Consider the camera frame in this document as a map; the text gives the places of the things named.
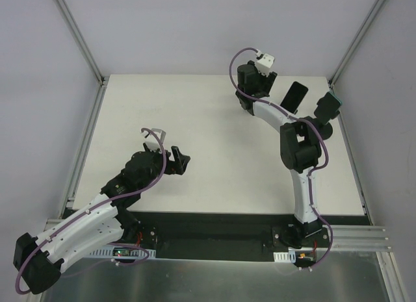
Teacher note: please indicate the left aluminium frame post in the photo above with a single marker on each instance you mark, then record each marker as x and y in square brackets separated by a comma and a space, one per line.
[80, 40]

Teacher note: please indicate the right white cable duct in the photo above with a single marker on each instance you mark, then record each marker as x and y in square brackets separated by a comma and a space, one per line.
[285, 257]

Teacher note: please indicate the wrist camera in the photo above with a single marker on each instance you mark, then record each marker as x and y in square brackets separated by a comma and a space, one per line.
[153, 139]
[264, 62]

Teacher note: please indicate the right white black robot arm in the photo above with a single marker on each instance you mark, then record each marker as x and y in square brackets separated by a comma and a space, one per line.
[300, 148]

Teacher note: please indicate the left white cable duct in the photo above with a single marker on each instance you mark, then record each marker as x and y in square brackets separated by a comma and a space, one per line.
[122, 253]

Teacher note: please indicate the aluminium rail right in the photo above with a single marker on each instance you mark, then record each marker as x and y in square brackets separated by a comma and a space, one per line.
[357, 238]

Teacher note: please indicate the aluminium frame post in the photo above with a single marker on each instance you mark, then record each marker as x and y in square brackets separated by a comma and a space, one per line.
[80, 40]
[369, 19]

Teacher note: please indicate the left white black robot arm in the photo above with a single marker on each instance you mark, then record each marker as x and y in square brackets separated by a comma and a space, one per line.
[41, 260]

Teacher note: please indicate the right aluminium frame post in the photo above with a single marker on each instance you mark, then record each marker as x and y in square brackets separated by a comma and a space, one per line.
[369, 19]

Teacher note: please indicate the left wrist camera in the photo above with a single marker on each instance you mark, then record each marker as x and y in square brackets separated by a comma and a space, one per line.
[153, 139]

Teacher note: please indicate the black round phone stand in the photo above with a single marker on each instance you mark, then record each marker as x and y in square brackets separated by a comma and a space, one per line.
[325, 131]

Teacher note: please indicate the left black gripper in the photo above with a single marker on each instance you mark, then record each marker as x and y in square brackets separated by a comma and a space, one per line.
[175, 160]

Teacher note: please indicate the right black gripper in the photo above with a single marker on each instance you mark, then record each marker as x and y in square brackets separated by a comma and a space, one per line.
[266, 84]

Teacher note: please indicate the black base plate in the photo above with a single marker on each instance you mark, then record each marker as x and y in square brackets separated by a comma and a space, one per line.
[205, 236]

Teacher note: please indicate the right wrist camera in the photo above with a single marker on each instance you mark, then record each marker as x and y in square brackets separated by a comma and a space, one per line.
[264, 62]

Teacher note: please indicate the white cable duct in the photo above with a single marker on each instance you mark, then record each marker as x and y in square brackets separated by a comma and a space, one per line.
[285, 257]
[122, 253]

